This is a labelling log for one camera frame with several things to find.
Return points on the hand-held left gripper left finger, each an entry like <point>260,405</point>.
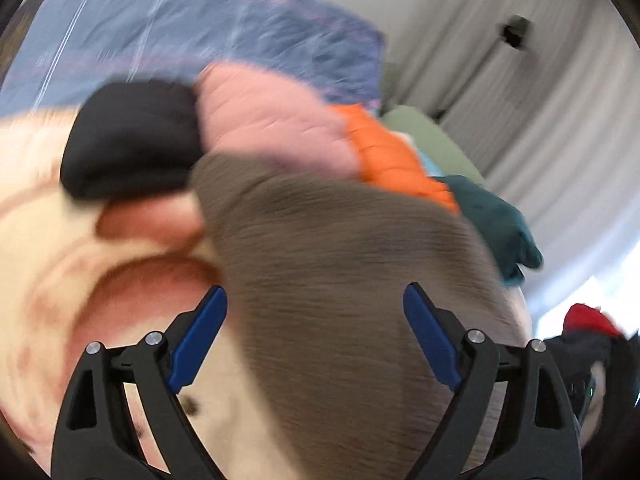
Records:
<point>197,340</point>

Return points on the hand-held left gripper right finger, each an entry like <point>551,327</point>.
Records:
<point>432,340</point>

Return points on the brown fleece garment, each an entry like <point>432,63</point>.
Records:
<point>330,270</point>

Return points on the red cloth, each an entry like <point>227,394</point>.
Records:
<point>590,319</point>

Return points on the dark teal garment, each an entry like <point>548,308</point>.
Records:
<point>500,230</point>

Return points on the cream printed blanket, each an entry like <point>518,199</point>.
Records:
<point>75,260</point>

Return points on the orange quilted jacket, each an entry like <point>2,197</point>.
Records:
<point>390,160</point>

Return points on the sage green garment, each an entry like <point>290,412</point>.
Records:
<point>435,135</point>

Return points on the black garment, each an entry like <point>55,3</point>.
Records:
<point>130,140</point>

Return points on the pink garment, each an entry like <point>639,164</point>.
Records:
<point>270,120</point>

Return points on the grey curtain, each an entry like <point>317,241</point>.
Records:
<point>550,110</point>

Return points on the blue plaid bed sheet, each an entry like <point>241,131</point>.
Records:
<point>210,25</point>

